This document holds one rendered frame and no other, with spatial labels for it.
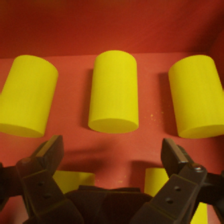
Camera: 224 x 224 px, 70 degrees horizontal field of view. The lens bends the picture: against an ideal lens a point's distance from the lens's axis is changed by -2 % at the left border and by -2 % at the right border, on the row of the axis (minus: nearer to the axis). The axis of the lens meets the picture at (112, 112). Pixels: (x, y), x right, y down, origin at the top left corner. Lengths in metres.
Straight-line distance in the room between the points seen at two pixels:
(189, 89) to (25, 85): 0.22
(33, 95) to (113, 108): 0.11
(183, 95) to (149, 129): 0.07
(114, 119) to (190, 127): 0.10
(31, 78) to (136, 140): 0.18
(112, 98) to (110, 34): 0.14
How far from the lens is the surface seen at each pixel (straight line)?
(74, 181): 0.19
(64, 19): 0.29
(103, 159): 0.25
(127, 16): 0.29
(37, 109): 0.24
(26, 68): 0.26
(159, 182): 0.20
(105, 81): 0.22
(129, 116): 0.20
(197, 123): 0.22
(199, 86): 0.24
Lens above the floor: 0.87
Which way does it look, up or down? 67 degrees down
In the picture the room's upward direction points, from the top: 1 degrees counter-clockwise
